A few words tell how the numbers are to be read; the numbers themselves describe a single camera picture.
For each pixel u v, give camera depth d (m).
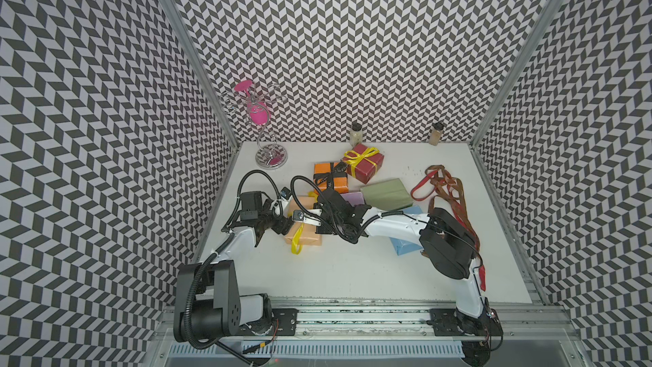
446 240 0.54
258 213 0.70
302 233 0.84
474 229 0.93
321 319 0.75
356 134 1.12
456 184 1.03
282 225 0.79
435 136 1.13
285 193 0.78
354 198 0.94
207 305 0.41
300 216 0.73
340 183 0.96
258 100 1.05
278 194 0.77
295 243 0.83
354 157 1.05
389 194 0.92
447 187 1.02
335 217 0.68
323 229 0.78
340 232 0.68
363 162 1.05
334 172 0.99
